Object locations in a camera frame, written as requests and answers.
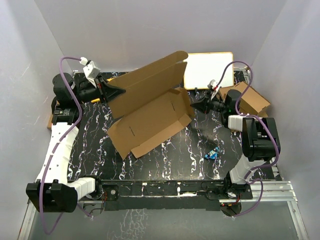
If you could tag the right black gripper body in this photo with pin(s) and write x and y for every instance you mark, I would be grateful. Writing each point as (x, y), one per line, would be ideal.
(217, 105)

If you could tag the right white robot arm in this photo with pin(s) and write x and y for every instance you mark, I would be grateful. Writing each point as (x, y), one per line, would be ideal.
(259, 138)

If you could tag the blue toy car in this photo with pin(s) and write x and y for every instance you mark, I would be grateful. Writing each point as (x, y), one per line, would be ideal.
(213, 154)

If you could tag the yellow pad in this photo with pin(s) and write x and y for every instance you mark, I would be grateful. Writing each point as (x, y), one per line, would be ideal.
(95, 100)

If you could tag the white board yellow frame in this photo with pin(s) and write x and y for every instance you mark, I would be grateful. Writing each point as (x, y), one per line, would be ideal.
(202, 68)

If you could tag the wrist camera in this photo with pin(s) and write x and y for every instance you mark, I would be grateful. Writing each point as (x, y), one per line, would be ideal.
(90, 70)
(214, 88)

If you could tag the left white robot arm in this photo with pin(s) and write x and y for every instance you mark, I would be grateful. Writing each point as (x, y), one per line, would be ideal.
(52, 192)

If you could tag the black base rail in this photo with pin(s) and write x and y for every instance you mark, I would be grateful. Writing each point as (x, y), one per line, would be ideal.
(210, 195)

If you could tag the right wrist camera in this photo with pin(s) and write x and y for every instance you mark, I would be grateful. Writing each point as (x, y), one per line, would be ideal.
(214, 88)

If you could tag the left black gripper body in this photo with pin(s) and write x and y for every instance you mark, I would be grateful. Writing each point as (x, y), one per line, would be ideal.
(89, 92)

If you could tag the cardboard box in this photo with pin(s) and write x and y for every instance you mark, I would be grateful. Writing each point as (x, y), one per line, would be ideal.
(251, 102)
(153, 108)
(49, 124)

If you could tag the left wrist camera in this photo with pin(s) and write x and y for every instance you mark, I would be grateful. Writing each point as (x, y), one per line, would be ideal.
(90, 70)

